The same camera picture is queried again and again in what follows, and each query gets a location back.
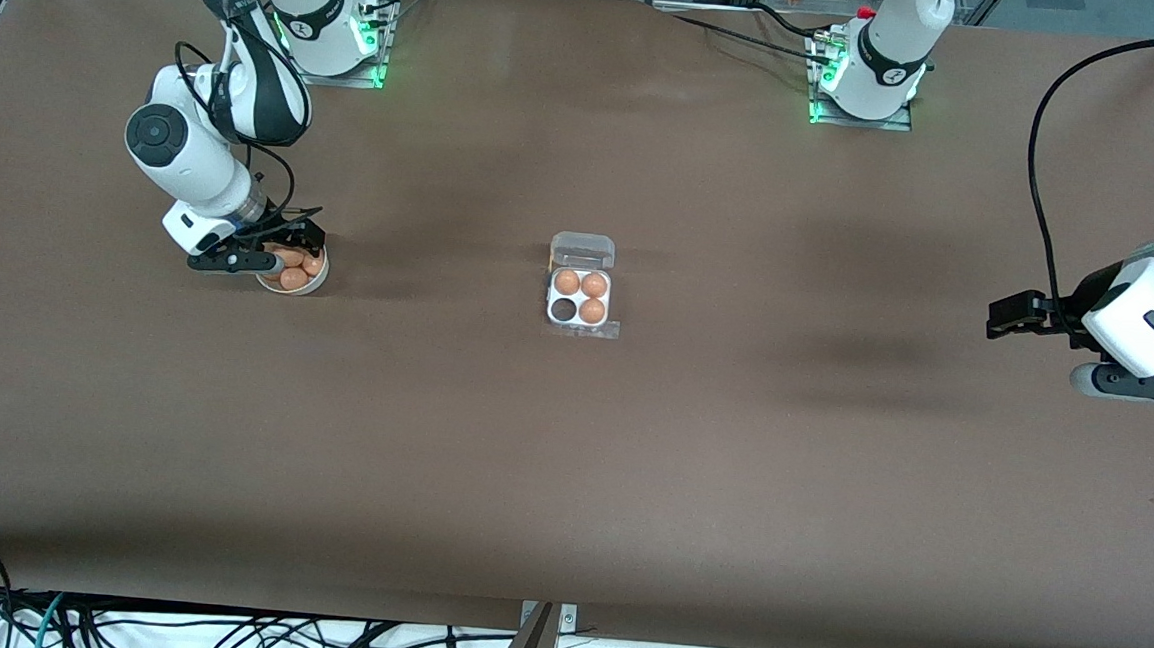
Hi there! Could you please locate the clear plastic egg carton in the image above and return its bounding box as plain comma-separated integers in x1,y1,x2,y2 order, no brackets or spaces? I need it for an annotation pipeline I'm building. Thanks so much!
544,230,618,329

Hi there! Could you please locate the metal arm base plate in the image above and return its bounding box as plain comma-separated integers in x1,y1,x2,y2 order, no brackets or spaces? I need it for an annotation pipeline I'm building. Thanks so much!
283,0,395,91
804,28,922,133

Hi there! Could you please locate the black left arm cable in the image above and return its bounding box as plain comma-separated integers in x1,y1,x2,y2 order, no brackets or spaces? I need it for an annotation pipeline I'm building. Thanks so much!
1014,25,1154,340

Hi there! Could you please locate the white round bowl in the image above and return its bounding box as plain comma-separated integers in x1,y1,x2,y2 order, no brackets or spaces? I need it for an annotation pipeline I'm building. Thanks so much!
254,239,331,299

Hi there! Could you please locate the clear tape strip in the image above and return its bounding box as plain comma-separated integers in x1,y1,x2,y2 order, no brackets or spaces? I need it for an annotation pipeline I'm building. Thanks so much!
548,316,622,343

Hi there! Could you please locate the teal cable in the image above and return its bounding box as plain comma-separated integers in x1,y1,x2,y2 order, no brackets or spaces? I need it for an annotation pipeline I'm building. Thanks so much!
33,591,68,648

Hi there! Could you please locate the small metal bracket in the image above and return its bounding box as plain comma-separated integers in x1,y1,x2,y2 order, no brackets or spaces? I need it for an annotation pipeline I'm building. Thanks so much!
518,600,579,637

